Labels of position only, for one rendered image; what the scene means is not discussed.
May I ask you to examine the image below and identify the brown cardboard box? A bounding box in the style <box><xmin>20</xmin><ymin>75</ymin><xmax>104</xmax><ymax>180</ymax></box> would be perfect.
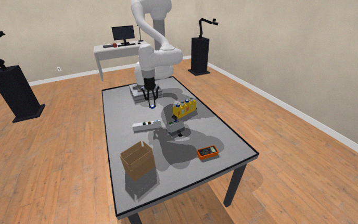
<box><xmin>120</xmin><ymin>141</ymin><xmax>156</xmax><ymax>182</ymax></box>

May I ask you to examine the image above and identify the yellow rack with four tubes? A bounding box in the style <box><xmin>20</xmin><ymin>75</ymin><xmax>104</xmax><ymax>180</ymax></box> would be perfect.
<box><xmin>173</xmin><ymin>99</ymin><xmax>196</xmax><ymax>119</ymax></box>

